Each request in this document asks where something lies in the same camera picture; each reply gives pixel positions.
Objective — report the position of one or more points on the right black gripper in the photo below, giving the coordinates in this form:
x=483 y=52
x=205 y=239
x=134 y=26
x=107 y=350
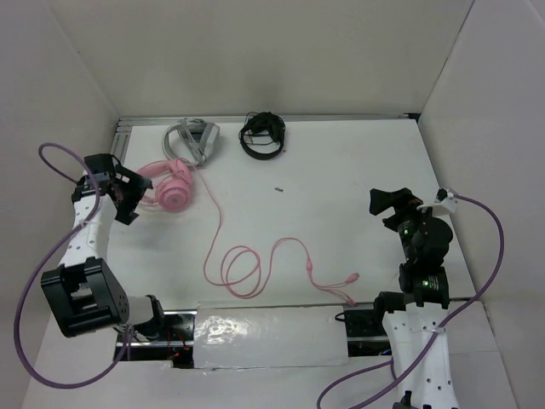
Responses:
x=380 y=199

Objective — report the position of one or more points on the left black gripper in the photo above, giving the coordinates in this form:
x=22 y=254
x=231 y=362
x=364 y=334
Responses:
x=138 y=186

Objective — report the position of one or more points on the pink headphones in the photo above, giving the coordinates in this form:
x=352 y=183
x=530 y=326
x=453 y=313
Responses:
x=171 y=185

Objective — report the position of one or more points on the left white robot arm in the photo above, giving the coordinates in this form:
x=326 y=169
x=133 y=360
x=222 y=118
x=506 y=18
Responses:
x=83 y=292

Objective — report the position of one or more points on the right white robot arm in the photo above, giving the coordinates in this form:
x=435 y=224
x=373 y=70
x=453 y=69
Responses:
x=412 y=316

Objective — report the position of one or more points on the grey white headphones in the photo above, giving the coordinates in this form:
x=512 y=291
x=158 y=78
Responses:
x=199 y=137

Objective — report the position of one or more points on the black headphones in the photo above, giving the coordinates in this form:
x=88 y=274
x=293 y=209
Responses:
x=262 y=129

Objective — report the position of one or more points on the white taped cover plate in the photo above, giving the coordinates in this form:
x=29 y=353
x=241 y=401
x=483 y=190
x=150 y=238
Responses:
x=247 y=338

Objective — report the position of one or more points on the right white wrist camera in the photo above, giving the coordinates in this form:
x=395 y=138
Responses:
x=444 y=204

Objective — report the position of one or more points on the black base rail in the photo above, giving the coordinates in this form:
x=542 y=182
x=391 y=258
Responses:
x=173 y=342

